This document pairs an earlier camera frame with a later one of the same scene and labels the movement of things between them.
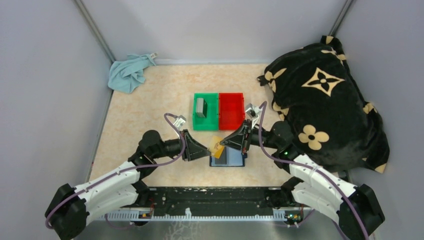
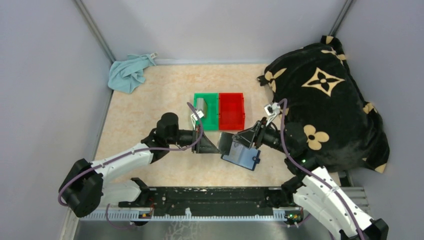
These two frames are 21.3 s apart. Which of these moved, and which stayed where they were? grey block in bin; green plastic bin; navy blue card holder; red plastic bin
Moved: navy blue card holder
Stayed: green plastic bin; red plastic bin; grey block in bin
